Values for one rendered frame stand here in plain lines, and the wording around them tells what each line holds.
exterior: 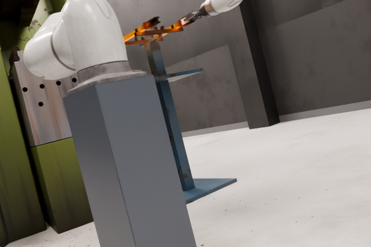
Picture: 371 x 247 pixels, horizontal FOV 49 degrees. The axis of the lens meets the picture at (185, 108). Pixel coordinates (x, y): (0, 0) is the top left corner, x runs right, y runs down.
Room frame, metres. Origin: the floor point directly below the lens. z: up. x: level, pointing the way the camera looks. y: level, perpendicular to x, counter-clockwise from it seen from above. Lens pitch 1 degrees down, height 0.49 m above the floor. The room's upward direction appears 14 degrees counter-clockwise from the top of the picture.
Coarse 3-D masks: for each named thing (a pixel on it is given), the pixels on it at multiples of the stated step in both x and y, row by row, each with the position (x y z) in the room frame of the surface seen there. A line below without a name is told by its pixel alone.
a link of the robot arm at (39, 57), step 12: (60, 12) 1.33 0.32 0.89; (48, 24) 1.28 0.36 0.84; (36, 36) 1.27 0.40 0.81; (48, 36) 1.21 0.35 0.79; (36, 48) 1.24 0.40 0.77; (48, 48) 1.21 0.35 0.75; (24, 60) 1.31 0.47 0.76; (36, 60) 1.25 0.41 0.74; (48, 60) 1.22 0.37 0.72; (36, 72) 1.30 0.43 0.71; (48, 72) 1.26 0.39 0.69; (60, 72) 1.25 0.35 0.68; (72, 72) 1.26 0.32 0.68
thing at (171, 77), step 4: (200, 68) 2.28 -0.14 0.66; (180, 72) 2.19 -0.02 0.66; (184, 72) 2.21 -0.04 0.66; (188, 72) 2.22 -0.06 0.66; (192, 72) 2.24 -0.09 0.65; (196, 72) 2.26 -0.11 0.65; (156, 76) 2.09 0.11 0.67; (160, 76) 2.11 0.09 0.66; (164, 76) 2.12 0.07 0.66; (168, 76) 2.14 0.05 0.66; (172, 76) 2.15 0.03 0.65; (176, 76) 2.17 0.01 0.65; (180, 76) 2.24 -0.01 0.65; (184, 76) 2.33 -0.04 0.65; (156, 80) 2.12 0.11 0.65; (160, 80) 2.20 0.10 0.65; (168, 80) 2.36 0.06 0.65; (172, 80) 2.45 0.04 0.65
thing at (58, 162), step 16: (48, 144) 2.09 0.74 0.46; (64, 144) 2.13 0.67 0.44; (32, 160) 2.35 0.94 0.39; (48, 160) 2.09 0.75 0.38; (64, 160) 2.12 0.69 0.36; (48, 176) 2.08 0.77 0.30; (64, 176) 2.11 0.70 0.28; (80, 176) 2.15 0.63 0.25; (48, 192) 2.07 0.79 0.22; (64, 192) 2.10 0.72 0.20; (80, 192) 2.14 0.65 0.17; (48, 208) 2.19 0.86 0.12; (64, 208) 2.09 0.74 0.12; (80, 208) 2.13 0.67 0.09; (64, 224) 2.08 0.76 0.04; (80, 224) 2.12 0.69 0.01
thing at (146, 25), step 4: (152, 20) 2.01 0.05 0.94; (156, 20) 1.99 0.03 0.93; (144, 24) 2.05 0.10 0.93; (148, 24) 2.05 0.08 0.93; (152, 24) 2.01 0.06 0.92; (156, 24) 2.02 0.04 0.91; (140, 28) 2.10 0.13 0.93; (144, 28) 2.05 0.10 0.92; (148, 28) 2.06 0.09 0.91; (132, 32) 2.16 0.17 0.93; (124, 36) 2.24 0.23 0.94; (128, 36) 2.21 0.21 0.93; (132, 36) 2.20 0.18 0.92; (124, 40) 2.25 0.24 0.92
